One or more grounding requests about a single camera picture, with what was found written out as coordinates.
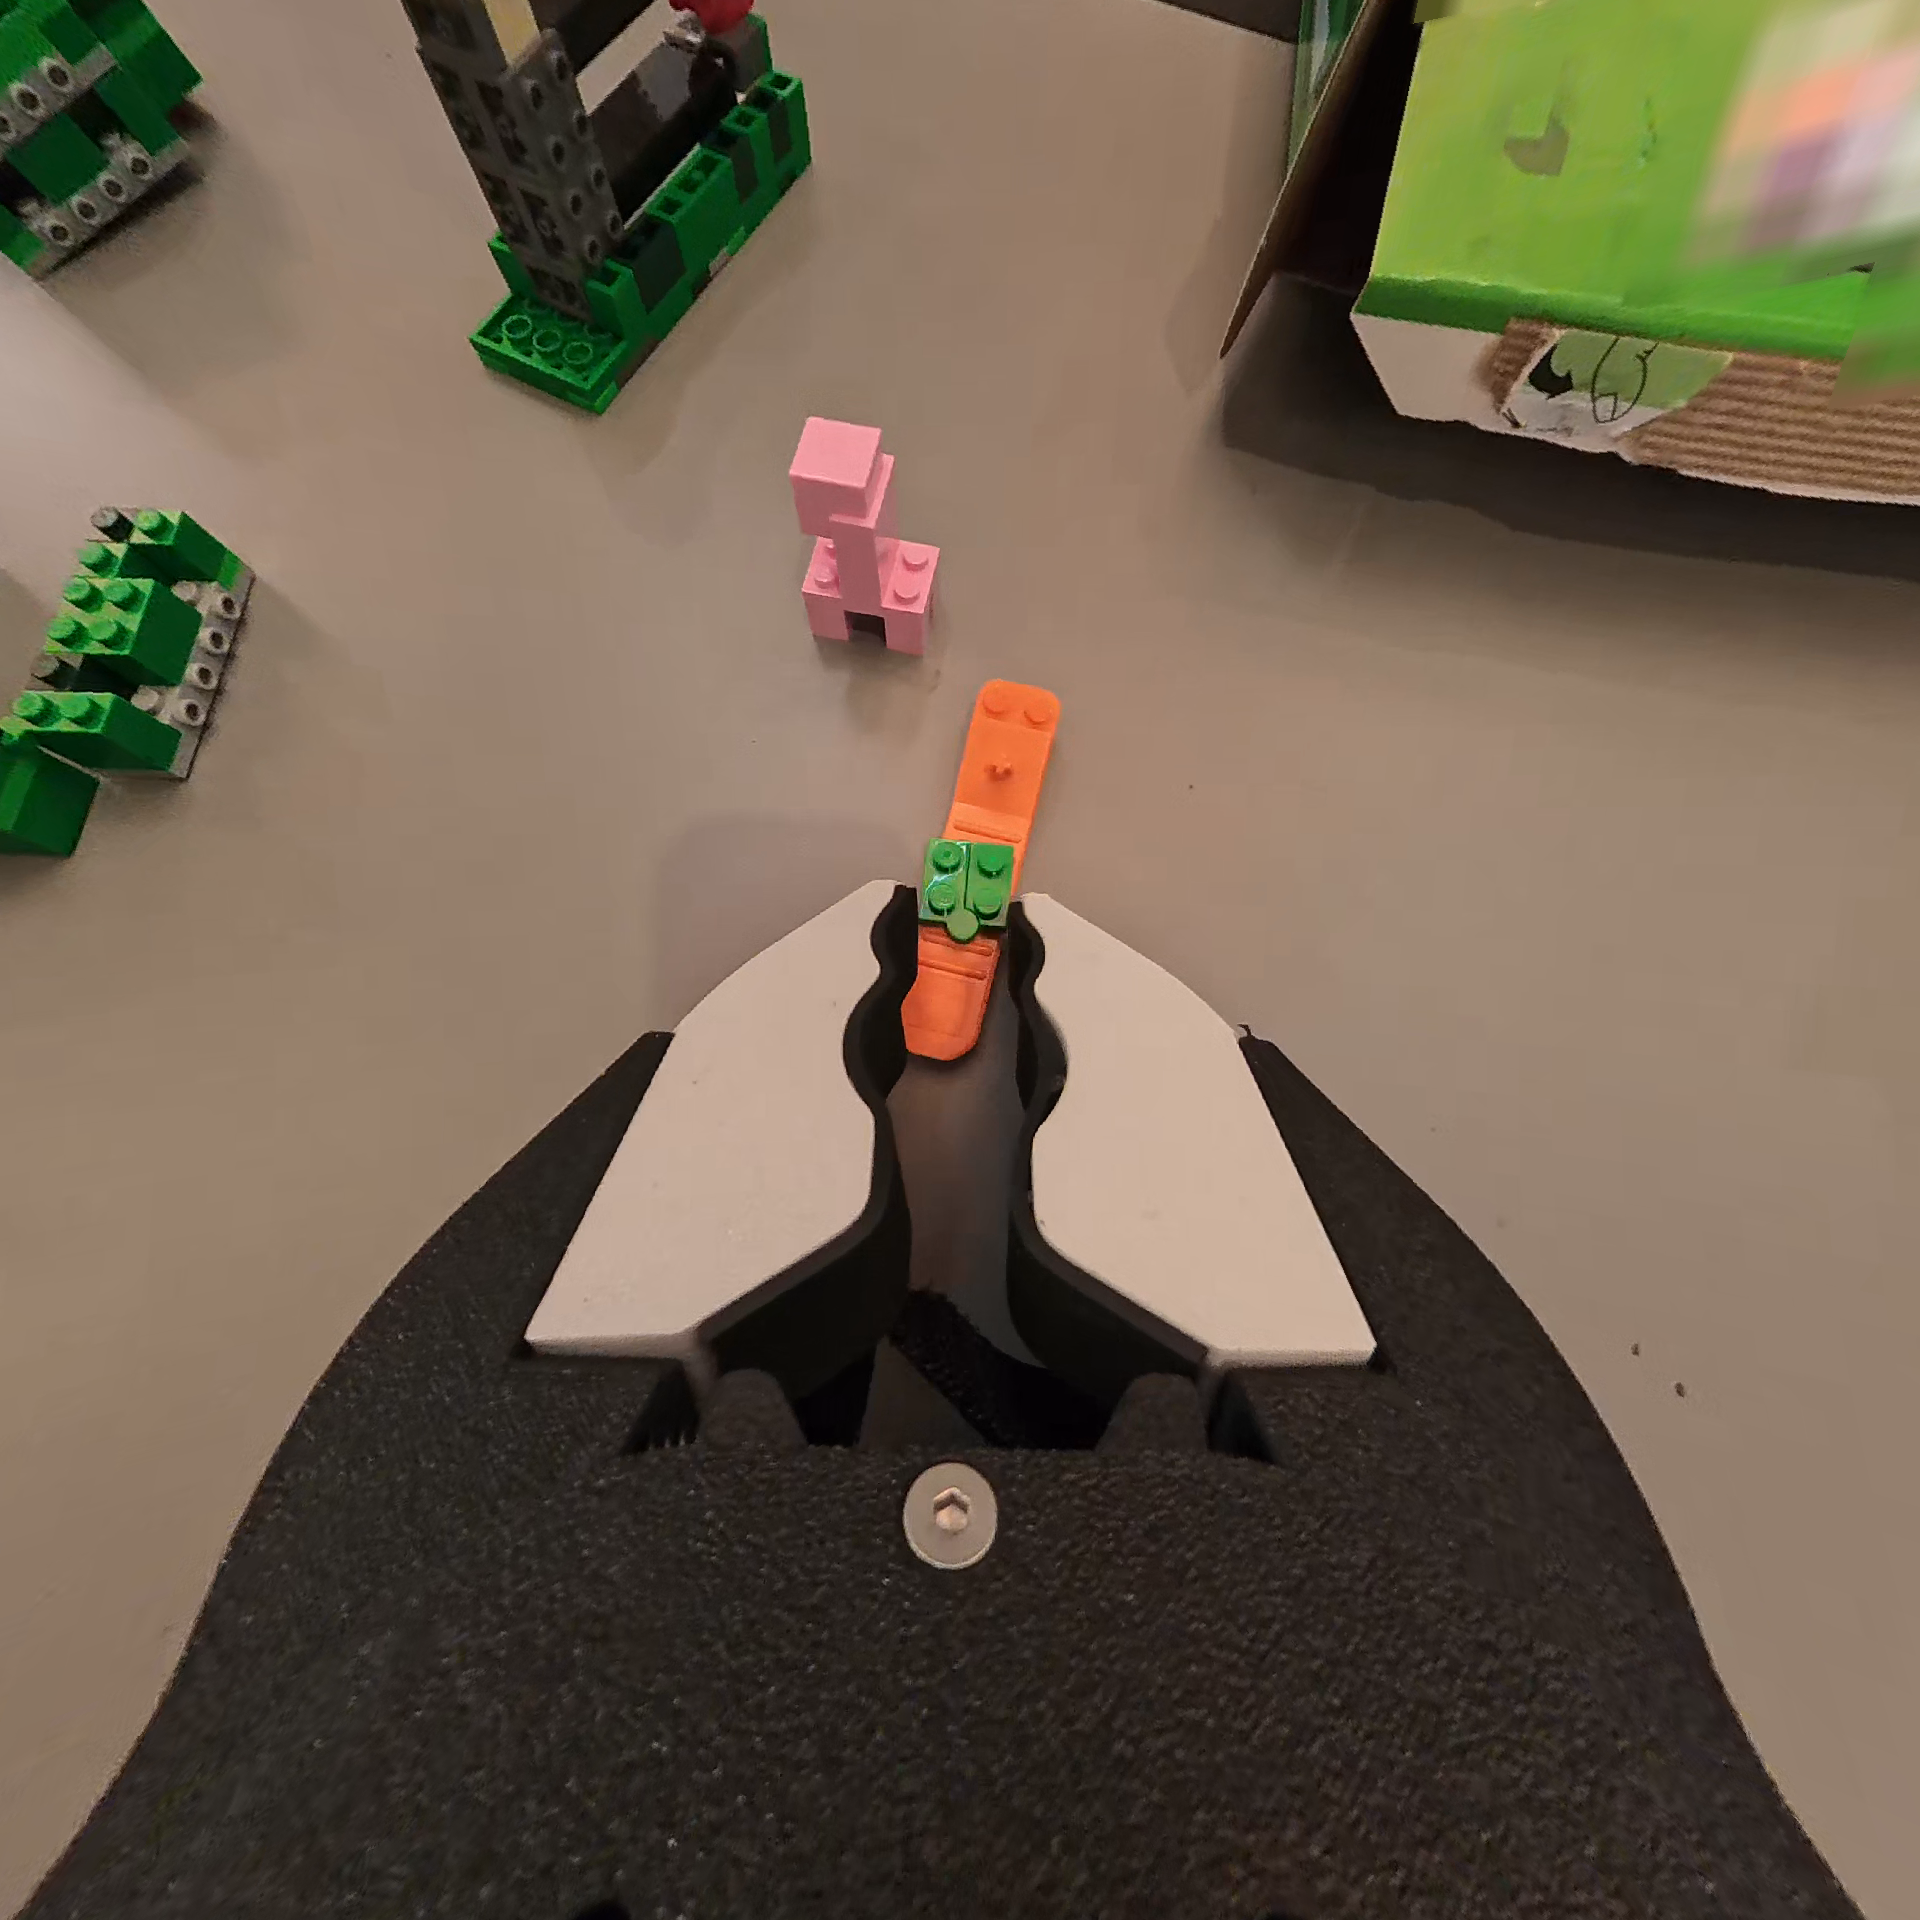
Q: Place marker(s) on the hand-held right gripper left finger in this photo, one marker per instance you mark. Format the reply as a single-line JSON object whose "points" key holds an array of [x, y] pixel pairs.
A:
{"points": [[720, 1154]]}

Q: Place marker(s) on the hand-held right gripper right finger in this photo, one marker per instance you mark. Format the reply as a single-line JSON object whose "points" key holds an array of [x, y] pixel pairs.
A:
{"points": [[1185, 1185]]}

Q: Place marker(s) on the small green brick plate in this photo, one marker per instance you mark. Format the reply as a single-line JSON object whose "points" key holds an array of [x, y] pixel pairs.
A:
{"points": [[960, 891]]}

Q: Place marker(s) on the orange brick separator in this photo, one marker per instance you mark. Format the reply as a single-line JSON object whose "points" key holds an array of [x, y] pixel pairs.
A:
{"points": [[997, 764]]}

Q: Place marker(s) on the pink brick pig figure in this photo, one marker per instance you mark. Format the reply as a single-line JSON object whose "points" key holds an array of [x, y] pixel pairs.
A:
{"points": [[840, 464]]}

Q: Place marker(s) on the green and grey brick build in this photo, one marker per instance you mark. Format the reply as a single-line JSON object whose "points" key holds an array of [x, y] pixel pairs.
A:
{"points": [[128, 616], [76, 148]]}

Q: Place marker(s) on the grey and green brick tower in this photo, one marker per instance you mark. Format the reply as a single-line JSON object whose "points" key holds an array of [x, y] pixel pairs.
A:
{"points": [[547, 338]]}

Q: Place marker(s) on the green cardboard box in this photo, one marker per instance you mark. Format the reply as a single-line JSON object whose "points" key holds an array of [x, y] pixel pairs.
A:
{"points": [[1575, 180]]}

